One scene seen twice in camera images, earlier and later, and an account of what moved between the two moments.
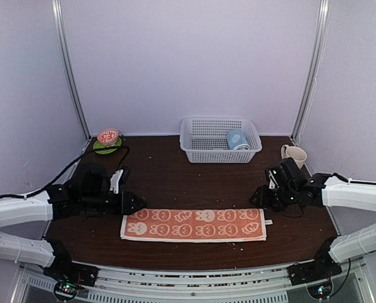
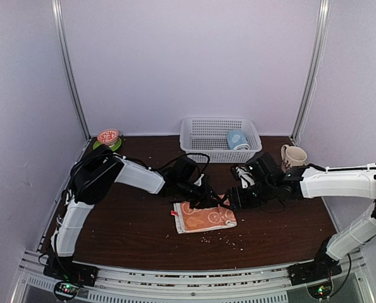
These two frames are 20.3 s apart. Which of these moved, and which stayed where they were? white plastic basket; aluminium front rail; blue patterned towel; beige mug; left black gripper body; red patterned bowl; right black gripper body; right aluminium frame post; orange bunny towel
Moved: orange bunny towel; left black gripper body; right black gripper body
Stayed: white plastic basket; right aluminium frame post; blue patterned towel; aluminium front rail; beige mug; red patterned bowl
